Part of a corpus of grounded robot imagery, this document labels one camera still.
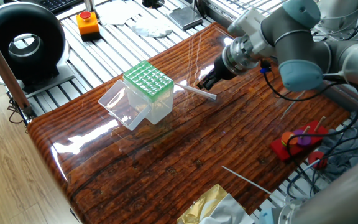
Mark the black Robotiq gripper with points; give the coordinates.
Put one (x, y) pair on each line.
(224, 71)

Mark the clear plastic pipette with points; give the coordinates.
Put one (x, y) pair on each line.
(194, 91)

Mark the silver cylindrical robot base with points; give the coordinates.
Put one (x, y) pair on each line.
(337, 12)

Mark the clear pipette box green rack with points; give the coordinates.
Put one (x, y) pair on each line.
(149, 79)

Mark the grey metal beam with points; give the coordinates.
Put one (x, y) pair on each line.
(219, 15)

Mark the grey metal plate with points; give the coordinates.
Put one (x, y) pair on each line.
(185, 17)

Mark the white crumpled cloth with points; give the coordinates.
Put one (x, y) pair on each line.
(151, 29)

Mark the red wooden peg board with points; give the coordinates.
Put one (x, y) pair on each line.
(278, 152)

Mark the white paper sheet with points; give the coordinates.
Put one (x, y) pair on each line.
(117, 12)

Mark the gold tissue pack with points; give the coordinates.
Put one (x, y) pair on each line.
(197, 208)

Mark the orange emergency stop button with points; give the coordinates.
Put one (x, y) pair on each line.
(87, 28)

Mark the grey cloth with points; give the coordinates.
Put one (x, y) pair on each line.
(346, 161)

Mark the black keyboard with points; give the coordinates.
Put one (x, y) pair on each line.
(54, 4)

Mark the silver vertical post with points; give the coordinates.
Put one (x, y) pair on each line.
(90, 7)

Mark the brown diagonal post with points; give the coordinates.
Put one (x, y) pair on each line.
(2, 68)

